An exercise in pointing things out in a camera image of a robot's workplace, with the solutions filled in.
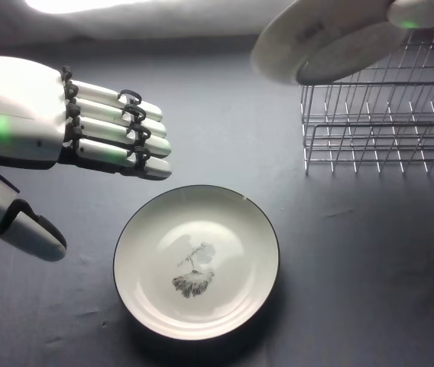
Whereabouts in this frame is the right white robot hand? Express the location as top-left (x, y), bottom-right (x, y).
top-left (387, 0), bottom-right (434, 30)

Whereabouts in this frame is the white plate with fan print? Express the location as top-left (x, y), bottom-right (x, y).
top-left (112, 184), bottom-right (280, 343)
top-left (250, 0), bottom-right (410, 86)

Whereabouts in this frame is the metal wire rack shelf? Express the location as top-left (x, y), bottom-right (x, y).
top-left (300, 26), bottom-right (434, 176)

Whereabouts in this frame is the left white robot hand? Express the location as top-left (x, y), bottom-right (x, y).
top-left (0, 55), bottom-right (173, 263)

